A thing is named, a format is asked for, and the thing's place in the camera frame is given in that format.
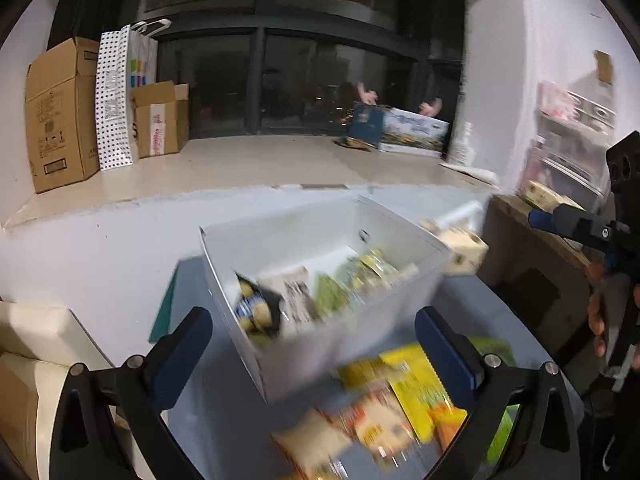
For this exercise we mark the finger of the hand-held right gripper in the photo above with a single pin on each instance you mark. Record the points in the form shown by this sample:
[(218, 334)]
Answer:
[(575, 225)]

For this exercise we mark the floral cloth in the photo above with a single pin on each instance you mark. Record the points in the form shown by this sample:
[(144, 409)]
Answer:
[(555, 100)]

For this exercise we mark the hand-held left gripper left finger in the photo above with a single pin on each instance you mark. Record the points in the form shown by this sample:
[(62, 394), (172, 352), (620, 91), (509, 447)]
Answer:
[(181, 355)]

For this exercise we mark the blue tablecloth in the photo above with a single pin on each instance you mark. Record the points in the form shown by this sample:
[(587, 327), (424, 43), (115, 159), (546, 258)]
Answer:
[(220, 425)]

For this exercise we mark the brown flat packet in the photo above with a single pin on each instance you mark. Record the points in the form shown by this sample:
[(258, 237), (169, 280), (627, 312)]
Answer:
[(356, 143)]

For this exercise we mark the clear plastic drawer unit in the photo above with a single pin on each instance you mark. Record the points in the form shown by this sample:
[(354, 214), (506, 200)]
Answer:
[(570, 155)]

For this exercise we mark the large brown cardboard box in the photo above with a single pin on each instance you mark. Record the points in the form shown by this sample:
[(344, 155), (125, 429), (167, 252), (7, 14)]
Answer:
[(60, 120)]

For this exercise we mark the small yellow-green snack packet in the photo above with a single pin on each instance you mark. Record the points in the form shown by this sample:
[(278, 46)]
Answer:
[(380, 265)]

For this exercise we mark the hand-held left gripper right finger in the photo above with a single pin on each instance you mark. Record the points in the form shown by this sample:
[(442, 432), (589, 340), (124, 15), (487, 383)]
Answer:
[(445, 355)]

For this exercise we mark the black snack packet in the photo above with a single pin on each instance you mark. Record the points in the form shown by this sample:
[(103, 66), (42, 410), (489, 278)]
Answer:
[(257, 310)]

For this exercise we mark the white plastic bottle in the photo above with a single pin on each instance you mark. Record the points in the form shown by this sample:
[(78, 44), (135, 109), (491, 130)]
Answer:
[(461, 145)]

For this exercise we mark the small brown cardboard box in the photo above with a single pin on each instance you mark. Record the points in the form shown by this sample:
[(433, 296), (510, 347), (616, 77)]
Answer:
[(160, 125)]

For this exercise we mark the printed landscape carton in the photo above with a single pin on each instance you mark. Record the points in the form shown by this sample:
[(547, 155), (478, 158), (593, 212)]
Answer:
[(405, 130)]

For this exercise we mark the flat brown cardboard sheet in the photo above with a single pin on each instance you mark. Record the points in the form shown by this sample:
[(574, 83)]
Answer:
[(17, 410)]

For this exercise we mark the light green snack packet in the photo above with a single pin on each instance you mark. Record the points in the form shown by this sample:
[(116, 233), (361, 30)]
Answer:
[(500, 355)]

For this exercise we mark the white tube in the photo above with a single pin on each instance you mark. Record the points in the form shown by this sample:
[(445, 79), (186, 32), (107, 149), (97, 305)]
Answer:
[(472, 171)]

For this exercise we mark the pale yellow tissue box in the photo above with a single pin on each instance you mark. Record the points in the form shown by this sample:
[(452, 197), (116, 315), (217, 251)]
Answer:
[(542, 196)]

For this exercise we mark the beige windowsill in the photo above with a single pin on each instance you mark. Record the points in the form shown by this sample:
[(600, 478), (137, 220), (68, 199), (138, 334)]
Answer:
[(225, 170)]

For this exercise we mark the beige snack packet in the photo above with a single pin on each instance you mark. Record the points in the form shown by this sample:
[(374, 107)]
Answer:
[(310, 445)]

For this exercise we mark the orange snack packet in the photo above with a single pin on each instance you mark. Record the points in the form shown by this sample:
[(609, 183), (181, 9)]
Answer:
[(380, 425)]

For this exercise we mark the person's right hand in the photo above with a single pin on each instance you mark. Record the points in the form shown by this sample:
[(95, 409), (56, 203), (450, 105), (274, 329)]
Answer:
[(597, 310)]

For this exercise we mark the white cardboard box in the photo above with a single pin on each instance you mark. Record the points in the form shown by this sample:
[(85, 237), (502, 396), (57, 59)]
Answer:
[(310, 350)]

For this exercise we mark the yellow tissue pack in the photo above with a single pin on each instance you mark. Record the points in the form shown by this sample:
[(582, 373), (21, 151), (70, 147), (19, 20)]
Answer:
[(462, 250)]

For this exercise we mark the white bag with coloured squares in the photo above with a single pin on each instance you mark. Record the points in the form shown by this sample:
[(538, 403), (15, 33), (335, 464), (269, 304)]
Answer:
[(145, 55)]

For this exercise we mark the white printed snack packet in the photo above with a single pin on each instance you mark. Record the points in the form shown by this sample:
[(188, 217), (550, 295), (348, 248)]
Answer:
[(299, 295)]

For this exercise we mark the dark window frame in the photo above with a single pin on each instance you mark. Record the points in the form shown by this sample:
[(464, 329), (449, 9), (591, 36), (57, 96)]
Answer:
[(300, 35)]

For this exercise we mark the polka-dot paper bag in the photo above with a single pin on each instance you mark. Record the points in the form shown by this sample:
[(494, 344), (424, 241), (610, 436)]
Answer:
[(114, 105)]

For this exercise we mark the yellow snack packet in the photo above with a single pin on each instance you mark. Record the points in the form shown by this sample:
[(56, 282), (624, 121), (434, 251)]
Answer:
[(415, 390)]

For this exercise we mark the dark green board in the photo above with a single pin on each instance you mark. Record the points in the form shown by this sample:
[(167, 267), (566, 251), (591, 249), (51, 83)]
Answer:
[(162, 310)]

